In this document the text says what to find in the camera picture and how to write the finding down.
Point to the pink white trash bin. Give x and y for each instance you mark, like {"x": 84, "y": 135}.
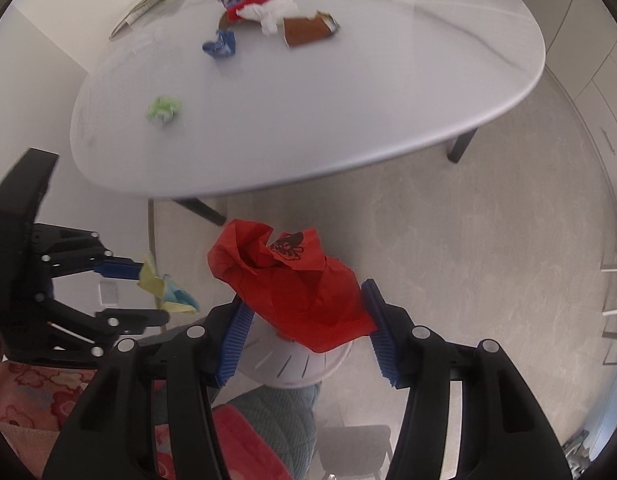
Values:
{"x": 278, "y": 362}

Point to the dark grey chair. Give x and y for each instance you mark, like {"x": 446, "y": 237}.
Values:
{"x": 354, "y": 452}

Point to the brown snack wrapper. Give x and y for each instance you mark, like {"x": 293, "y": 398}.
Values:
{"x": 299, "y": 32}

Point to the red paper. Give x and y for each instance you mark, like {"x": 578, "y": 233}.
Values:
{"x": 244, "y": 11}

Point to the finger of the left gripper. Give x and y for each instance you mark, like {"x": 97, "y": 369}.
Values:
{"x": 66, "y": 251}
{"x": 64, "y": 332}

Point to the white crumpled tissue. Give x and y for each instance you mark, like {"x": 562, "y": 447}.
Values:
{"x": 275, "y": 12}

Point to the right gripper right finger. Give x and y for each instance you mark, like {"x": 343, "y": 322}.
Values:
{"x": 504, "y": 432}

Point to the yellow blue paper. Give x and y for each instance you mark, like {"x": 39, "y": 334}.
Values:
{"x": 169, "y": 296}

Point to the green crumpled paper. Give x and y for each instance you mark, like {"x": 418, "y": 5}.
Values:
{"x": 163, "y": 110}

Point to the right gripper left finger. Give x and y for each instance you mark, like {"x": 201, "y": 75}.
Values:
{"x": 111, "y": 433}

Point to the dark blue crumpled wrapper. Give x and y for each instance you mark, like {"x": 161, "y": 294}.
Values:
{"x": 224, "y": 45}

